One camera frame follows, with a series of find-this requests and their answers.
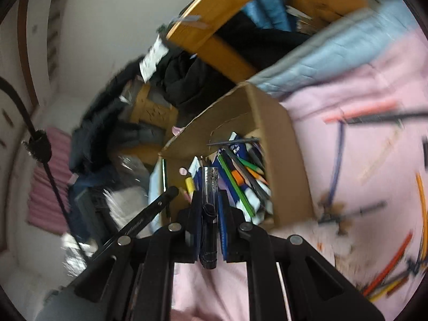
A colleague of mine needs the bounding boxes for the white slatted vent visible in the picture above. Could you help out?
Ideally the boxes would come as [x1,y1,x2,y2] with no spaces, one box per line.
[46,0,69,81]

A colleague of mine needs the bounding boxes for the black clothes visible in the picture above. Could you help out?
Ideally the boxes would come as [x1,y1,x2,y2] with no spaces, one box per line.
[164,10,315,108]

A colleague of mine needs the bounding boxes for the black pen with clear barrel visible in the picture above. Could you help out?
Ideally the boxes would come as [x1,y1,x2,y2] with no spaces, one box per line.
[200,165,221,270]

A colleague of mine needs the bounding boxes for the dark grey pen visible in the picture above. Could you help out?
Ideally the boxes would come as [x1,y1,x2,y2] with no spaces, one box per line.
[318,201,388,225]

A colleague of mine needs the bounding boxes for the clear plastic bag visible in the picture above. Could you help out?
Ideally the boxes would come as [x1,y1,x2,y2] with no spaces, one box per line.
[62,154,154,276]

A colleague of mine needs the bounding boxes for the orange pencil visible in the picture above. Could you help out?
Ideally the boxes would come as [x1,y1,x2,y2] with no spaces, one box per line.
[415,172,428,253]

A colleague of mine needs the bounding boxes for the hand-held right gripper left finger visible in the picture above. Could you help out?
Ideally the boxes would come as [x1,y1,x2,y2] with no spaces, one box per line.
[73,190,204,321]

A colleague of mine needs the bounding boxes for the beige pencil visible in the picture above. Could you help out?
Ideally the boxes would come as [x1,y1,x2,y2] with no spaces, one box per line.
[358,130,402,183]

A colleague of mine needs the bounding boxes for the pink striped cloth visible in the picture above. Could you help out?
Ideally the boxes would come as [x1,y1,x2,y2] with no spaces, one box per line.
[27,126,72,236]

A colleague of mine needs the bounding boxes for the white patterned cloth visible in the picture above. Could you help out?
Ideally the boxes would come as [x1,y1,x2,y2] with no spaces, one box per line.
[139,38,169,81]

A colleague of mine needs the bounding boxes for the purple pencil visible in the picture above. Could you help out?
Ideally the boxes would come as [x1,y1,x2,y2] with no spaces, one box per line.
[328,123,346,204]

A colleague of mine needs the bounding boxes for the heap of assorted stationery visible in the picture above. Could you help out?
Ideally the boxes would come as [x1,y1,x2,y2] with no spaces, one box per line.
[179,132,273,224]

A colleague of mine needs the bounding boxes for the black cable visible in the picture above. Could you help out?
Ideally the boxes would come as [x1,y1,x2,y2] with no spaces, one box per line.
[0,77,92,261]

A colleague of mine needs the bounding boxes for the blue cloth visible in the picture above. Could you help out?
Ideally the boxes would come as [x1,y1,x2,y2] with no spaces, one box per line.
[242,0,296,30]

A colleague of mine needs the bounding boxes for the metal hook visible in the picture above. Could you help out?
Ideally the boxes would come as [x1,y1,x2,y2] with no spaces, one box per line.
[170,14,209,29]

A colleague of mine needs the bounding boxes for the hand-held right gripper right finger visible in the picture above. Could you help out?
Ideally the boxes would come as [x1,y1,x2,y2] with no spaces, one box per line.
[217,190,385,321]

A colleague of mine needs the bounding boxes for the light blue quilt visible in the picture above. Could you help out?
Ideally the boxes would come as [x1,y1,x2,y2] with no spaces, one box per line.
[249,0,428,99]

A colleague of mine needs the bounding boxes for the red marker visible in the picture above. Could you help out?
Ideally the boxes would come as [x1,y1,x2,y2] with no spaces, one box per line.
[363,231,414,295]

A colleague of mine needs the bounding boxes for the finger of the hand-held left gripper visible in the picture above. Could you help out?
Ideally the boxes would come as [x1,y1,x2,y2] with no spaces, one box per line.
[90,187,179,261]

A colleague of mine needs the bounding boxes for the cardboard box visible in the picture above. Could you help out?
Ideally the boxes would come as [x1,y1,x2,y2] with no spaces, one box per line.
[157,82,315,231]

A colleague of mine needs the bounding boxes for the pink floral blanket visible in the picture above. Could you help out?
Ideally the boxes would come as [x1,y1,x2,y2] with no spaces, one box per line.
[170,33,428,321]

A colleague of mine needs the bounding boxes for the long dark pencil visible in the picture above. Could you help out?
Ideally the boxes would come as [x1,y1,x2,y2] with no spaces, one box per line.
[344,111,428,125]

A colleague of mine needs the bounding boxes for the yellow pencil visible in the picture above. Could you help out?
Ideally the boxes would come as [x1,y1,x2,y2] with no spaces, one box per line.
[368,274,413,303]

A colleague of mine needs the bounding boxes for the pink pencil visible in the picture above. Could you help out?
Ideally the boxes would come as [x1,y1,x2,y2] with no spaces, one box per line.
[323,100,399,123]

